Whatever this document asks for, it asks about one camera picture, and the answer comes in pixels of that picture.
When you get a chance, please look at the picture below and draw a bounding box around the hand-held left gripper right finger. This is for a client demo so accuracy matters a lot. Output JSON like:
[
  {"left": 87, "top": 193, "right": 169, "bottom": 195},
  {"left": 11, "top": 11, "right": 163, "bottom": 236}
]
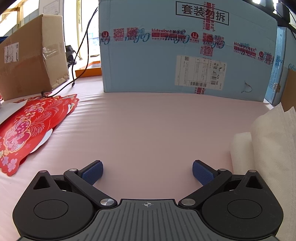
[{"left": 179, "top": 160, "right": 264, "bottom": 208}]

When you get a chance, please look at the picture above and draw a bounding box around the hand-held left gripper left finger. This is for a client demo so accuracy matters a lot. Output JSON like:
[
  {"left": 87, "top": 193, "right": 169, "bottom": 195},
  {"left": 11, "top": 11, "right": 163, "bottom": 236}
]
[{"left": 32, "top": 160, "right": 118, "bottom": 208}]

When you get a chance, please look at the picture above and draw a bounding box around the red paper-cut decoration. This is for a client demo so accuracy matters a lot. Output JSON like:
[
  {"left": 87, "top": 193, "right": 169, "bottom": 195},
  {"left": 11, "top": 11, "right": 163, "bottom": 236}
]
[{"left": 0, "top": 94, "right": 79, "bottom": 177}]

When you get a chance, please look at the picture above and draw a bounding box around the orange flat box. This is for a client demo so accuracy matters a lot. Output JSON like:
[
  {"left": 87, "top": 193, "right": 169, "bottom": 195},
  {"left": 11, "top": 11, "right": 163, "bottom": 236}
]
[{"left": 75, "top": 61, "right": 102, "bottom": 80}]

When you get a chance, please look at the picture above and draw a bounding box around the black power adapter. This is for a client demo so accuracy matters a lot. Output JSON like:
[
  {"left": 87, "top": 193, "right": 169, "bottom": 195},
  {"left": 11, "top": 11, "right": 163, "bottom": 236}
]
[{"left": 65, "top": 45, "right": 77, "bottom": 68}]

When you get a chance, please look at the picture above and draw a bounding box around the brown taped cardboard box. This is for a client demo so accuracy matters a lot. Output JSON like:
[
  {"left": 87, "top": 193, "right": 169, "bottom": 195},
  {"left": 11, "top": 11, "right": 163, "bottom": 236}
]
[{"left": 281, "top": 69, "right": 296, "bottom": 112}]

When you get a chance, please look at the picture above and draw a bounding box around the large light blue cardboard box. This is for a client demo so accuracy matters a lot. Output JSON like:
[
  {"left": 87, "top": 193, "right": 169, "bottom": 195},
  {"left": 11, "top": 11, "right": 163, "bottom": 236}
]
[{"left": 98, "top": 0, "right": 278, "bottom": 102}]

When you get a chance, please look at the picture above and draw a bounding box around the narrow light blue cardboard box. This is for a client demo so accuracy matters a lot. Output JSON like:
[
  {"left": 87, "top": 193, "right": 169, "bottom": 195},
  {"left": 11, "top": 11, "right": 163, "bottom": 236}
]
[{"left": 264, "top": 25, "right": 296, "bottom": 106}]

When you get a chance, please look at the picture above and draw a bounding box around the brown cardboard box with label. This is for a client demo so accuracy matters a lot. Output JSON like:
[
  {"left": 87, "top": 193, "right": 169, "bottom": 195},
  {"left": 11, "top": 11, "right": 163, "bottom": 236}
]
[{"left": 0, "top": 14, "right": 70, "bottom": 100}]

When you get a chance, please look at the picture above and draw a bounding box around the dark power adapter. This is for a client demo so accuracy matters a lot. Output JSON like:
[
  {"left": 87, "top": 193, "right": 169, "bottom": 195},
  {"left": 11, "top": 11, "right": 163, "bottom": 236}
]
[{"left": 274, "top": 2, "right": 296, "bottom": 26}]

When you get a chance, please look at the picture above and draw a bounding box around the black cable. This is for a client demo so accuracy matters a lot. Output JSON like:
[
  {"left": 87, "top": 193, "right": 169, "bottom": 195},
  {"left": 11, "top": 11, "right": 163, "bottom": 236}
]
[{"left": 41, "top": 6, "right": 99, "bottom": 97}]

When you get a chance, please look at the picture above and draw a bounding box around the wooden window frame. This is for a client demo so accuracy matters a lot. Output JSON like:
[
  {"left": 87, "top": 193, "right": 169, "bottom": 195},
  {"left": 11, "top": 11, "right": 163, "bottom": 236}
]
[{"left": 0, "top": 0, "right": 26, "bottom": 38}]

